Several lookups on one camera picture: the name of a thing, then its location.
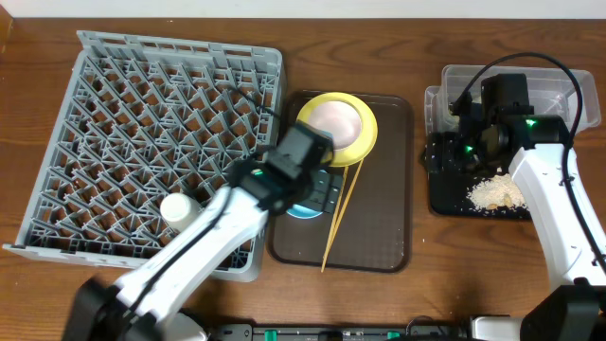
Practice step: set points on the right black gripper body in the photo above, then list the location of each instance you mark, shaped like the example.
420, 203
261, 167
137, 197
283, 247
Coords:
440, 154

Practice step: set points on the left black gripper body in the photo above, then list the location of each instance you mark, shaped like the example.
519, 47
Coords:
329, 192

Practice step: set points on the wooden chopstick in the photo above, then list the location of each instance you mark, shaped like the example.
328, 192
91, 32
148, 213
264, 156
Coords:
346, 198
333, 225

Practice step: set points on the light blue bowl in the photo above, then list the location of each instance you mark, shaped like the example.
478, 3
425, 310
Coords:
303, 213

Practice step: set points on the white bowl with rice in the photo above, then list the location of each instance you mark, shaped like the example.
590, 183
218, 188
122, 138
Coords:
338, 119

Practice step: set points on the white paper cup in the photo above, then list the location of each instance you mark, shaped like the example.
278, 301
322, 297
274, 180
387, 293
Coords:
179, 211

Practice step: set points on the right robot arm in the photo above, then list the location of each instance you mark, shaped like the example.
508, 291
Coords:
571, 236

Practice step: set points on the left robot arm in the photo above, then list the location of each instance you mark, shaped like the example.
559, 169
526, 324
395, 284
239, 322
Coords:
143, 303

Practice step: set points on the black tray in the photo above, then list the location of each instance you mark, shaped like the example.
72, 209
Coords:
450, 191

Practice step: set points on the spilled rice pile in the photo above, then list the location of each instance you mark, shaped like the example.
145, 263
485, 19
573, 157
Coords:
495, 192

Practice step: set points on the yellow plate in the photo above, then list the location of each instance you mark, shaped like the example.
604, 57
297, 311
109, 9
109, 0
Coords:
364, 144

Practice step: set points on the brown serving tray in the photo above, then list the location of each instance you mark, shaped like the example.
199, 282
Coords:
375, 234

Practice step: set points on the clear plastic bin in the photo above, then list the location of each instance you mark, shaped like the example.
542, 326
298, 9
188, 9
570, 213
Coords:
550, 92

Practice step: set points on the grey plastic dish rack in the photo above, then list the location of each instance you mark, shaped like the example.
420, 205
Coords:
143, 117

